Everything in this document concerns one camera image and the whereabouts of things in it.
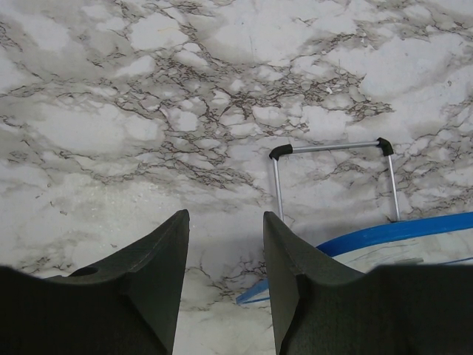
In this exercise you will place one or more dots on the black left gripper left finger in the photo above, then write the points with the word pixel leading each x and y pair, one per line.
pixel 126 303

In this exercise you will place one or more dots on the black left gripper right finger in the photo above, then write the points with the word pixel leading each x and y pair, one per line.
pixel 322 306

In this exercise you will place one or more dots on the blue framed small whiteboard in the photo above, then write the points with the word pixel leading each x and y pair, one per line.
pixel 444 240

